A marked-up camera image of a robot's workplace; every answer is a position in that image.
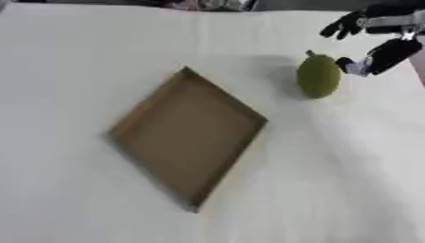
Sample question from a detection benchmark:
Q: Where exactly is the green toy fruit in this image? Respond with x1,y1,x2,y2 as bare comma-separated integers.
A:
295,49,344,100

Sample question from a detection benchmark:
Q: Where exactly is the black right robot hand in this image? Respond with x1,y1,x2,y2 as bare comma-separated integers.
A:
319,2,425,78

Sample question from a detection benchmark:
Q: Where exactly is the open tan cardboard box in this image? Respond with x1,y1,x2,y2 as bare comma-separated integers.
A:
104,65,271,215

